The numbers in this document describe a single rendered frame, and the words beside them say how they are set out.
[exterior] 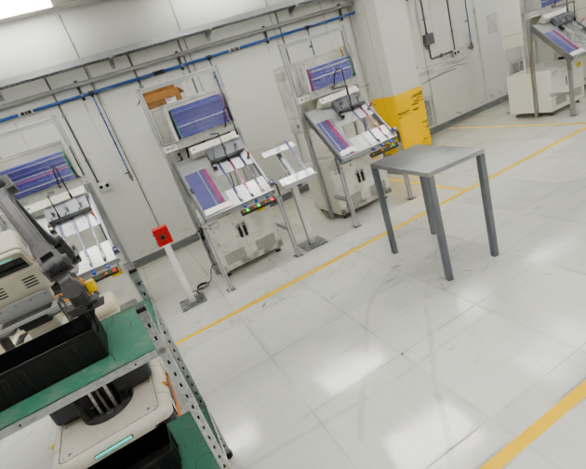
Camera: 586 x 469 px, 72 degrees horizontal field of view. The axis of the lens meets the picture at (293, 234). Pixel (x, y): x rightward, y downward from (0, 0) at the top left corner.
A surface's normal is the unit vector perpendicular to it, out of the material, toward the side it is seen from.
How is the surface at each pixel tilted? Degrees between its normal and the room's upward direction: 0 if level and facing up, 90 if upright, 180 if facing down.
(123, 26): 90
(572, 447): 0
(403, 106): 90
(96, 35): 90
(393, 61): 90
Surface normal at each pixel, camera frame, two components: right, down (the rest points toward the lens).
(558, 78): 0.42, 0.21
